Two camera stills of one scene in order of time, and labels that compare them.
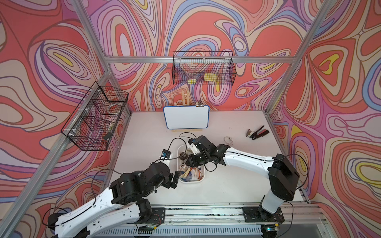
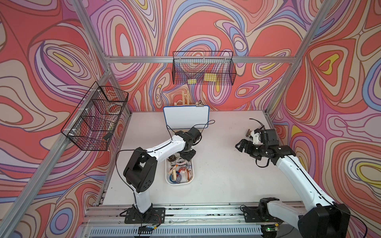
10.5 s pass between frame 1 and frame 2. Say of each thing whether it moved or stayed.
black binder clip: stayed
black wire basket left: stayed
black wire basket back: stayed
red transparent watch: moved
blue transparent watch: moved
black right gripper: moved
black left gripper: moved
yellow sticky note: stayed
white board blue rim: stayed
